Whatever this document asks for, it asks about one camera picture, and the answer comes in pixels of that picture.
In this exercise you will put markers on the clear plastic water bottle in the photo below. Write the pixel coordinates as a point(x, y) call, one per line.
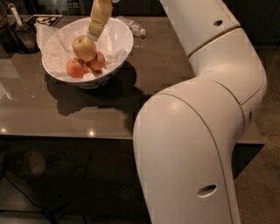
point(136, 29)

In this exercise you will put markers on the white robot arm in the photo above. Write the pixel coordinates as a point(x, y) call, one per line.
point(184, 135)

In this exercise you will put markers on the yellow foam padded gripper finger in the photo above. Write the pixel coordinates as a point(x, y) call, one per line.
point(100, 15)

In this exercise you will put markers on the red apple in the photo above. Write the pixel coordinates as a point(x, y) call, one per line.
point(98, 63)
point(76, 68)

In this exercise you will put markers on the red apple right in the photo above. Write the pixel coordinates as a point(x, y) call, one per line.
point(98, 63)

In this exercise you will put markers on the black dustpan with handle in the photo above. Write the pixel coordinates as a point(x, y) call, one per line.
point(25, 34)

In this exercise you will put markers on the yellow-green apple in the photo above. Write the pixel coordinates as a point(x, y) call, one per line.
point(84, 48)

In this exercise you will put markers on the red apple left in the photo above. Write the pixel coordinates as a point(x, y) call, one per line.
point(76, 68)

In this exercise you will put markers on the white crumpled paper liner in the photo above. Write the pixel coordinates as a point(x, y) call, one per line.
point(58, 49)

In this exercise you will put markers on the black and white marker card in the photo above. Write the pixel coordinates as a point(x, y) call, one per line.
point(44, 19)

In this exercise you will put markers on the white bowl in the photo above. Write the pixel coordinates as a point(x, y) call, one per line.
point(122, 38)

